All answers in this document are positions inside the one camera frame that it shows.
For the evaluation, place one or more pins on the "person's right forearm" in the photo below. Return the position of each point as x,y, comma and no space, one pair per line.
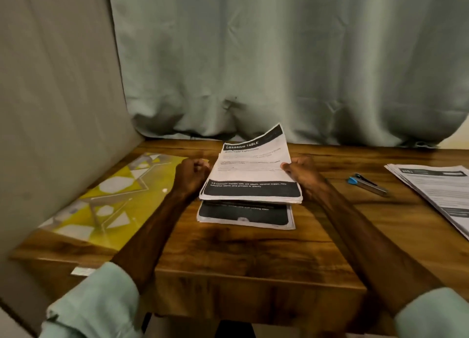
388,268

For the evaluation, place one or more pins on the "blue pen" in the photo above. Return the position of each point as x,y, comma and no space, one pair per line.
366,184

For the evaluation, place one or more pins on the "person's right hand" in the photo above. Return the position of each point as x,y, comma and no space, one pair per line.
308,176

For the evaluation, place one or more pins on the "person's left hand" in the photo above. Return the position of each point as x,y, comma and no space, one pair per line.
189,176

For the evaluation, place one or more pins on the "yellow patterned folder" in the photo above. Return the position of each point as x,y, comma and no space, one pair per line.
110,198

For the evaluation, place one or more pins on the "person's left leg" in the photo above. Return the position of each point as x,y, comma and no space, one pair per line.
234,330

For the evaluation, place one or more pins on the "person's left forearm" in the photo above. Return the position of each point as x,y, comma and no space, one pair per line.
117,268

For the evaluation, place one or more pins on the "wash baby bottle paper stack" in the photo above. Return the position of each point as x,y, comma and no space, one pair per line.
245,215

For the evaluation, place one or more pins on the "white paper tag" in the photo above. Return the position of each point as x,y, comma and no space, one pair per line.
82,271

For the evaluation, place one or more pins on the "pale green curtain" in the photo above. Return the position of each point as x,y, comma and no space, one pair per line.
293,55

